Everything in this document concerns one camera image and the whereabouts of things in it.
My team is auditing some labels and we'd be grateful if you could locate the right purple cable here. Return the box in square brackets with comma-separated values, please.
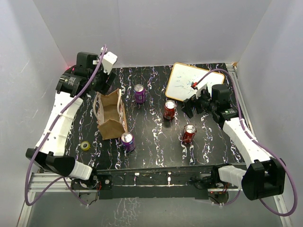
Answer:
[193, 68, 298, 217]

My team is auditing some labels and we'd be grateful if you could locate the small whiteboard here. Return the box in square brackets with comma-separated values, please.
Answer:
[165, 63, 225, 101]

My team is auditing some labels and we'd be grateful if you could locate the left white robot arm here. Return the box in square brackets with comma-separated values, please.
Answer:
[26, 52, 117, 189]

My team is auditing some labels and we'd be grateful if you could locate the brown canvas tote bag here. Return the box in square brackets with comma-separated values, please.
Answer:
[93, 89, 128, 140]

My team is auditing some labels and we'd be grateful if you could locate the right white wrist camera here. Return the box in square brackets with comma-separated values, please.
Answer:
[191, 81, 207, 98]

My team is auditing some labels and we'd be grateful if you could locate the red soda can front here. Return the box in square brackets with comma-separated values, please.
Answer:
[182, 123, 197, 144]

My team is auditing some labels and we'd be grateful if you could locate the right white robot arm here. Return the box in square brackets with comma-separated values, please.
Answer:
[182, 84, 285, 201]

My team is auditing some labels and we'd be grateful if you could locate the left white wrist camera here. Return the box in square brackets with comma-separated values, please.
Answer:
[102, 52, 117, 74]

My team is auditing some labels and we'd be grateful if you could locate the purple cable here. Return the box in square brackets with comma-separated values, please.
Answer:
[193, 68, 298, 217]
[25, 44, 107, 207]

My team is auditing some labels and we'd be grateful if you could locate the purple soda can front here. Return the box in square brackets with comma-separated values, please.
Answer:
[121, 132, 135, 152]

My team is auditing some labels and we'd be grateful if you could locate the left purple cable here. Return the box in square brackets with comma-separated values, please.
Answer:
[25, 44, 107, 207]

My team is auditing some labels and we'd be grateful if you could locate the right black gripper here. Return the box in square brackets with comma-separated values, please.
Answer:
[182, 88, 217, 118]

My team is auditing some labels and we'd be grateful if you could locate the red soda can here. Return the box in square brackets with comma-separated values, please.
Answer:
[163, 100, 177, 120]
[182, 123, 197, 144]

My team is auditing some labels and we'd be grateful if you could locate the yellow tape roll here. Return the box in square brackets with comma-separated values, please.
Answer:
[80, 141, 90, 151]

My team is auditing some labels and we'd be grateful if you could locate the purple soda can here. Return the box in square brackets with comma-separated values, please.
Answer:
[121, 132, 135, 152]
[107, 85, 115, 94]
[134, 84, 145, 104]

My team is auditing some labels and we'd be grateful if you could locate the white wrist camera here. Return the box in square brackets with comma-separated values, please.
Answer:
[191, 81, 207, 98]
[102, 52, 117, 74]

